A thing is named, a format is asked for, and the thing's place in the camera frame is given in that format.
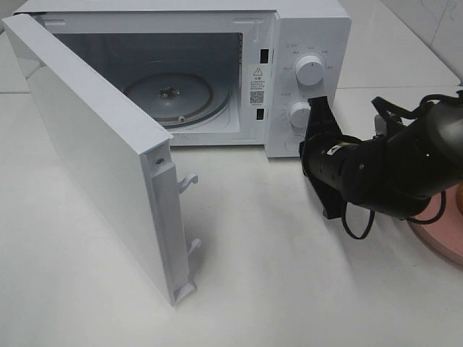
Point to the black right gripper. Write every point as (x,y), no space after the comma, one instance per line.
(322,155)

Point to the white warning label sticker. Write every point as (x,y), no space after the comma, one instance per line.
(257,84)

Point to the upper white microwave knob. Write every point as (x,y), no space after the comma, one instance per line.
(309,69)

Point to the white microwave door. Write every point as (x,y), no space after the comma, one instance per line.
(118,154)

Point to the burger with brown bun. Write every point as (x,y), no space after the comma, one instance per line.
(459,198)

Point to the white microwave oven body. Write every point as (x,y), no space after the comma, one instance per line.
(239,123)

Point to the lower white microwave knob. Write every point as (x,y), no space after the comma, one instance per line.
(299,114)

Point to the pink round plate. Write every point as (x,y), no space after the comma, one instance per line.
(445,235)

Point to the white microwave knob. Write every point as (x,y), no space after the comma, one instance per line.
(299,114)
(309,69)

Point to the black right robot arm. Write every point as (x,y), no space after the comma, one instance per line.
(414,156)

